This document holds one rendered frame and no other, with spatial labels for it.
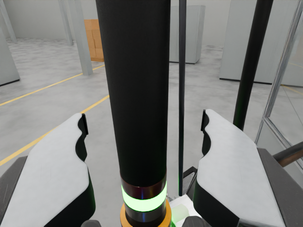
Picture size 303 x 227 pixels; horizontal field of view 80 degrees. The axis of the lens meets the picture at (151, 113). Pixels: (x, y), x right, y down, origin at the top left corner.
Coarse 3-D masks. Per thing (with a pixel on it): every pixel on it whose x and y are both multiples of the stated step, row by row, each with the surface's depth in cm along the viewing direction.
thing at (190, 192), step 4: (196, 172) 49; (196, 176) 45; (192, 180) 48; (192, 184) 45; (188, 188) 46; (192, 188) 51; (188, 192) 46; (192, 192) 53; (188, 196) 49; (192, 196) 55
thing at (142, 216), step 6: (126, 204) 13; (162, 204) 13; (126, 210) 14; (132, 210) 13; (156, 210) 13; (162, 210) 14; (132, 216) 13; (138, 216) 13; (144, 216) 13; (150, 216) 13; (156, 216) 13
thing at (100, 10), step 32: (96, 0) 7; (128, 0) 7; (160, 0) 7; (128, 32) 7; (160, 32) 8; (128, 64) 8; (160, 64) 8; (128, 96) 9; (160, 96) 9; (128, 128) 10; (160, 128) 10; (128, 160) 11; (160, 160) 11
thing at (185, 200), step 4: (184, 196) 20; (172, 200) 19; (176, 200) 19; (180, 200) 19; (184, 200) 19; (188, 200) 19; (172, 204) 19; (176, 204) 19; (184, 204) 19; (188, 204) 19; (192, 204) 19; (188, 208) 18; (192, 208) 18; (188, 212) 18; (192, 212) 18; (196, 212) 18; (200, 216) 18; (180, 220) 17; (176, 224) 17; (180, 224) 17
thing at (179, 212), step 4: (180, 204) 19; (172, 208) 18; (176, 208) 18; (180, 208) 18; (184, 208) 18; (172, 212) 18; (176, 212) 18; (180, 212) 18; (184, 212) 18; (172, 216) 18; (176, 216) 18; (180, 216) 18; (184, 216) 18; (172, 220) 17; (176, 220) 17; (172, 224) 18
